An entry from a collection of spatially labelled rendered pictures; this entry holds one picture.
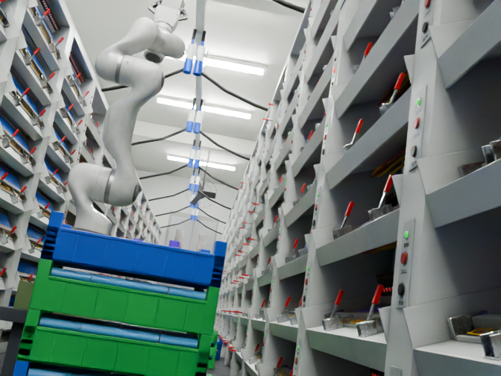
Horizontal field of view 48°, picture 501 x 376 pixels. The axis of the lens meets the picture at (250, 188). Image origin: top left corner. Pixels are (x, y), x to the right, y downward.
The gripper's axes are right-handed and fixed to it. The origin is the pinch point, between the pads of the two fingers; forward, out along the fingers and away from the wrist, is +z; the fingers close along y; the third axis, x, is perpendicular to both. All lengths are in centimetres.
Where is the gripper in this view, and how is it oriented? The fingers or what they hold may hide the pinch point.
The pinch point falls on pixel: (172, 1)
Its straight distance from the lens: 254.8
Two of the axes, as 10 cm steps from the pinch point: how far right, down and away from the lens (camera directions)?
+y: 9.7, 2.4, 0.7
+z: 1.8, -8.7, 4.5
